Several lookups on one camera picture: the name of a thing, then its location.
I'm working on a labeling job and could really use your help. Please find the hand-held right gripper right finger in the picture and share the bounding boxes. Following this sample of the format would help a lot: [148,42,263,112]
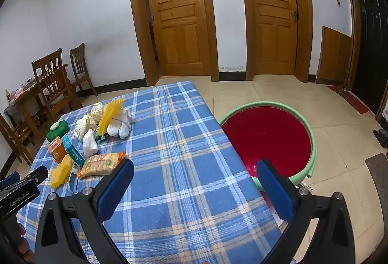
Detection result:
[256,158,355,264]

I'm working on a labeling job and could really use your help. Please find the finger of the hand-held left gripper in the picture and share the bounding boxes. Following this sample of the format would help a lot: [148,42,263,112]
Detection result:
[19,165,49,189]
[0,171,19,190]

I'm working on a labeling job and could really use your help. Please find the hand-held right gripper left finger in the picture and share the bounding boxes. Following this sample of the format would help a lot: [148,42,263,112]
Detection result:
[34,158,135,264]

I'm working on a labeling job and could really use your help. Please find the yellow foam net sleeve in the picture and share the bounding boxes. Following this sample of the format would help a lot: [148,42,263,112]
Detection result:
[96,99,125,135]
[50,155,73,190]

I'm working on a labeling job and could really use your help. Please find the clear orange noodle packet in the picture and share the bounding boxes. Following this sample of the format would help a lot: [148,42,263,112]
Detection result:
[77,151,126,178]

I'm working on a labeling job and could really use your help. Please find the small orange carton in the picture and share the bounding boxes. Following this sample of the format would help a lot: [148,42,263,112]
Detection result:
[47,137,68,165]

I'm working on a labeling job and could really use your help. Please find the light blue plastic tool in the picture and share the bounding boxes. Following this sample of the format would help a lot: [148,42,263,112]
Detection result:
[68,165,80,195]

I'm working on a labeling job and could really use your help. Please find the teal and white carton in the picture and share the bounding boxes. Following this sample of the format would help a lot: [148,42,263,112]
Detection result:
[61,133,86,168]

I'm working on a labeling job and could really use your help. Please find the red basin with green rim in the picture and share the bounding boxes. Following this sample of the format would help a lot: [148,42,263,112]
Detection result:
[219,101,317,192]

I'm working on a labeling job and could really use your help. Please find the person's left hand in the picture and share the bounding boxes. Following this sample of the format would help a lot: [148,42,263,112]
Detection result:
[11,222,35,264]

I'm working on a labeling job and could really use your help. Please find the wooden dining chair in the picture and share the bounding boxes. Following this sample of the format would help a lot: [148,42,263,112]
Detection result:
[32,49,83,119]
[69,42,98,98]
[0,114,34,166]

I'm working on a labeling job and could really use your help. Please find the green round plastic container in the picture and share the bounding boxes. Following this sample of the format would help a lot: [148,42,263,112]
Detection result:
[46,120,70,142]

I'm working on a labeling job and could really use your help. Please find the white plastic bag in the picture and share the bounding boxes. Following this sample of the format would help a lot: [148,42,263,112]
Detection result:
[82,129,100,158]

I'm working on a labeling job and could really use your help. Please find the white cotton gloves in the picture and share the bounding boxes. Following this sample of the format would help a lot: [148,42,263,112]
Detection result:
[107,107,134,140]

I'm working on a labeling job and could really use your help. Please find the blue plaid tablecloth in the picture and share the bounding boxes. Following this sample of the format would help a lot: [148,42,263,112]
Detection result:
[15,80,291,264]

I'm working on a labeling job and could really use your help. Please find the wooden dining table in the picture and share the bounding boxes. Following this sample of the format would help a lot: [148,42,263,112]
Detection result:
[14,77,63,143]

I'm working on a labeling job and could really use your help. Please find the red doormat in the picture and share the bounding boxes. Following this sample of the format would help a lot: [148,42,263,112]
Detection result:
[327,85,371,115]

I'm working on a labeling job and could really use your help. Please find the pair of dark shoes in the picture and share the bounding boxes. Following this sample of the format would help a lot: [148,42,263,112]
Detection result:
[373,127,388,149]

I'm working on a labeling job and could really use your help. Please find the black metal door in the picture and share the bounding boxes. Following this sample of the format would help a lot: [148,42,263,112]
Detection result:
[346,0,388,119]

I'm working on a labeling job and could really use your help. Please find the low wooden wall panel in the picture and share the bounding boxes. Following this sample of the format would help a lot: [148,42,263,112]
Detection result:
[315,26,353,86]

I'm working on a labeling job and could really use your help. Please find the wooden panel door with handle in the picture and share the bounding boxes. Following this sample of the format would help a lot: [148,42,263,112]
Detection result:
[236,0,315,83]

